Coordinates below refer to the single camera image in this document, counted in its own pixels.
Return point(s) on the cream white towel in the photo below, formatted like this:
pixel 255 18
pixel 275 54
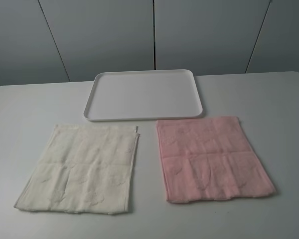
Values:
pixel 83 169

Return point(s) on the pink towel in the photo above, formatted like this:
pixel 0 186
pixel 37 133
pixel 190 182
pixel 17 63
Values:
pixel 209 159

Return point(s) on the white rectangular plastic tray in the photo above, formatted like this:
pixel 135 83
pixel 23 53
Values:
pixel 143 95

